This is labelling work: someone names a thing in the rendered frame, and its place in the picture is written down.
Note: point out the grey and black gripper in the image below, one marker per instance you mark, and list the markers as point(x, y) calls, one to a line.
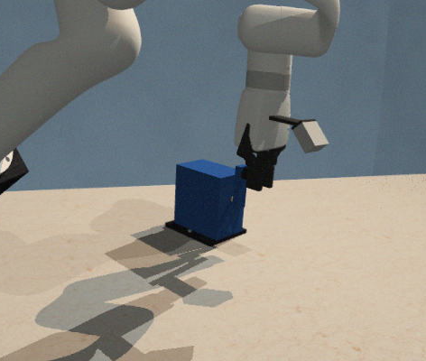
point(255, 133)

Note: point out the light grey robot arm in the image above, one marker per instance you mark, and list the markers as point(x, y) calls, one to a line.
point(96, 43)

